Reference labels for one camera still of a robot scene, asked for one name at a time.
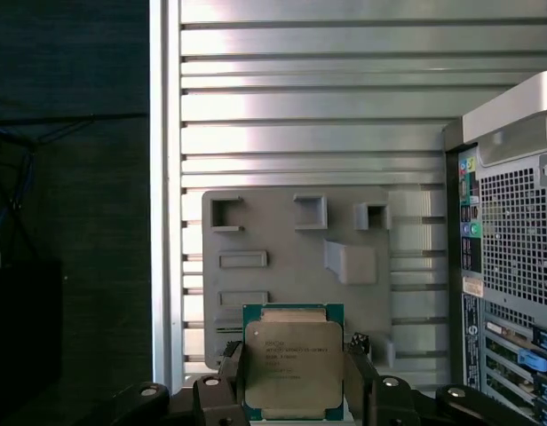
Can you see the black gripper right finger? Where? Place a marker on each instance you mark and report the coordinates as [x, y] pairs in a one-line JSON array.
[[384, 404]]

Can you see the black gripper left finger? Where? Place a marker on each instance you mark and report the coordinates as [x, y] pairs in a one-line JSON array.
[[211, 399]]

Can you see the silver CPU green edge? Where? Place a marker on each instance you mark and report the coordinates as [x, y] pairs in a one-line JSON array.
[[293, 364]]

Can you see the green RAM stick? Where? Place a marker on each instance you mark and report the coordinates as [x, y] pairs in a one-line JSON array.
[[229, 329]]

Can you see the blue plastic slot clip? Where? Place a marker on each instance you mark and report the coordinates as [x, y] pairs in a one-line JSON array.
[[532, 360], [546, 388], [546, 338]]

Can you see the grey plastic parts rack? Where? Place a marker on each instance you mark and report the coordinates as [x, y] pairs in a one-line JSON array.
[[291, 266]]

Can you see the black PC case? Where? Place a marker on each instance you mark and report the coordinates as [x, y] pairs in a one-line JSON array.
[[513, 222]]

